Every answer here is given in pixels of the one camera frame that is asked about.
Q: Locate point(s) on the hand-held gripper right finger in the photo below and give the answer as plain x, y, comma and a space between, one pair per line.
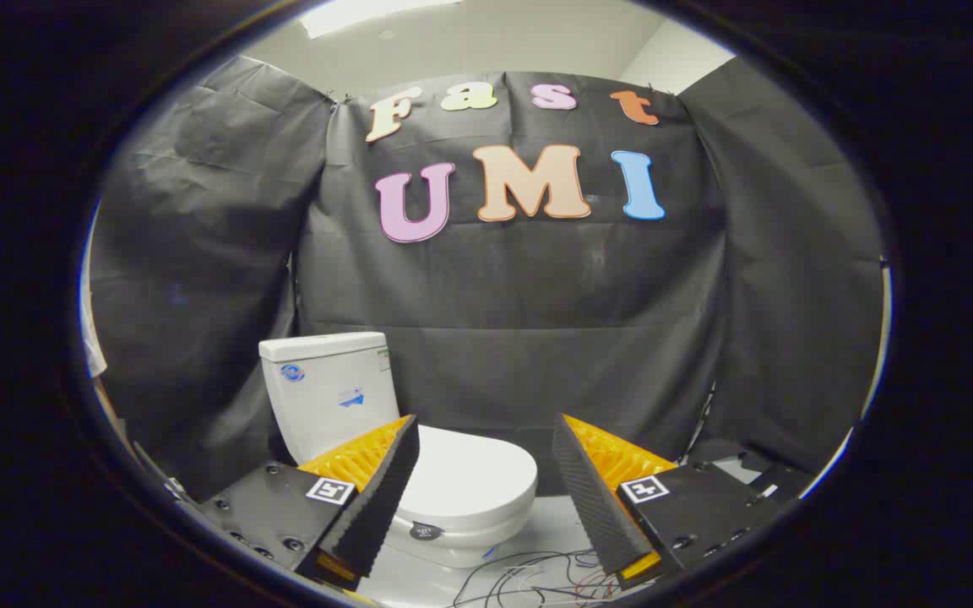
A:
592, 507

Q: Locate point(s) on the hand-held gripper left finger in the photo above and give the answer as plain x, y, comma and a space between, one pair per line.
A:
381, 498

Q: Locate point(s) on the white toilet lid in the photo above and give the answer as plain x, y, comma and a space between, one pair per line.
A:
474, 481

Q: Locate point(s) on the white ceramic toilet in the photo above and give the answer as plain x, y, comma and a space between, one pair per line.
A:
326, 388

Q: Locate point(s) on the black device box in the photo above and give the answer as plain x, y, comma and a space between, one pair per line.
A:
778, 481

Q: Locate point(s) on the black backdrop cloth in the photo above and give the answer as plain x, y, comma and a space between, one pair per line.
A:
520, 287

